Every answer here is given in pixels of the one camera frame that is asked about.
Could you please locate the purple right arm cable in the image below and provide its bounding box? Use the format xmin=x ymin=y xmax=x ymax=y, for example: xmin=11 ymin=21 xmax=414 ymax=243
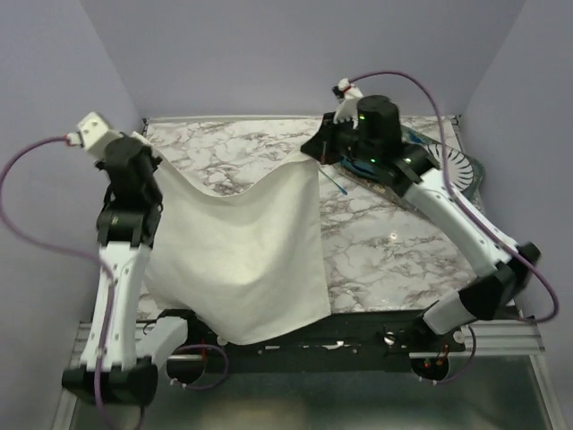
xmin=348 ymin=70 xmax=560 ymax=324

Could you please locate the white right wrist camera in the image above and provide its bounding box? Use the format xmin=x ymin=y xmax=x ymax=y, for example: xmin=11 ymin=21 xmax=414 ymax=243
xmin=332 ymin=78 xmax=363 ymax=124

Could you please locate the aluminium frame rail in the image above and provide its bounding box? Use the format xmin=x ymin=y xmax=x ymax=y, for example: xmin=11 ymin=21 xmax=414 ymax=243
xmin=71 ymin=320 xmax=545 ymax=365

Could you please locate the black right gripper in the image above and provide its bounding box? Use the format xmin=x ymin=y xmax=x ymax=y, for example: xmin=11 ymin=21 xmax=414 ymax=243
xmin=304 ymin=110 xmax=383 ymax=167

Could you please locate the green patterned tray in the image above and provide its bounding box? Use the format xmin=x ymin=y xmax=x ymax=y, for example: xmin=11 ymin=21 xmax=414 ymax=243
xmin=333 ymin=125 xmax=486 ymax=220

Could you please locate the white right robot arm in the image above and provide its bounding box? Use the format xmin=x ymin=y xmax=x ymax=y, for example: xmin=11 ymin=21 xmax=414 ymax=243
xmin=301 ymin=96 xmax=541 ymax=351

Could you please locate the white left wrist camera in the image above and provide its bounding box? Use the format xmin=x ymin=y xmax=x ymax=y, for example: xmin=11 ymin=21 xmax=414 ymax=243
xmin=76 ymin=112 xmax=123 ymax=160

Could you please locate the white cloth napkin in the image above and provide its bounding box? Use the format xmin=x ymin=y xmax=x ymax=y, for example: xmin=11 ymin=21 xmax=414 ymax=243
xmin=143 ymin=150 xmax=331 ymax=345

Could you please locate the teal square plate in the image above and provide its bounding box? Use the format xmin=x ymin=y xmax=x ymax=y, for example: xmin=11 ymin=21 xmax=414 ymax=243
xmin=340 ymin=158 xmax=374 ymax=177

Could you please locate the iridescent rainbow spoon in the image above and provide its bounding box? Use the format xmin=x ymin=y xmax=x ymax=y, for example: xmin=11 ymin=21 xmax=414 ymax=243
xmin=318 ymin=168 xmax=348 ymax=195

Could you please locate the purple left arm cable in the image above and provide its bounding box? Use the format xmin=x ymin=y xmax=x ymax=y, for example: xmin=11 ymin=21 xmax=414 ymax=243
xmin=0 ymin=133 xmax=149 ymax=430

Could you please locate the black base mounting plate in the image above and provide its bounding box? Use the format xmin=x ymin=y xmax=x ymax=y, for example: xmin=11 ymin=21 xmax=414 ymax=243
xmin=167 ymin=311 xmax=467 ymax=382

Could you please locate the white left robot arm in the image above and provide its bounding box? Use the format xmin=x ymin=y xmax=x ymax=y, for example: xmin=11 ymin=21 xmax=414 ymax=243
xmin=62 ymin=133 xmax=199 ymax=408

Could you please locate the white blue striped plate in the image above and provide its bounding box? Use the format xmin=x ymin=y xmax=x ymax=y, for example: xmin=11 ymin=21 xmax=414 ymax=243
xmin=425 ymin=143 xmax=475 ymax=193

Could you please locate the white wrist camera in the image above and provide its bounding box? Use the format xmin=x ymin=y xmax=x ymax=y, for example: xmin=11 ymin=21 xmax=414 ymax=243
xmin=332 ymin=78 xmax=363 ymax=124
xmin=76 ymin=112 xmax=123 ymax=160

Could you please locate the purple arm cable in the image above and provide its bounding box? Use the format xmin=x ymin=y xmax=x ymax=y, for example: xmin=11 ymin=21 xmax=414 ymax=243
xmin=0 ymin=133 xmax=149 ymax=430
xmin=348 ymin=70 xmax=560 ymax=324

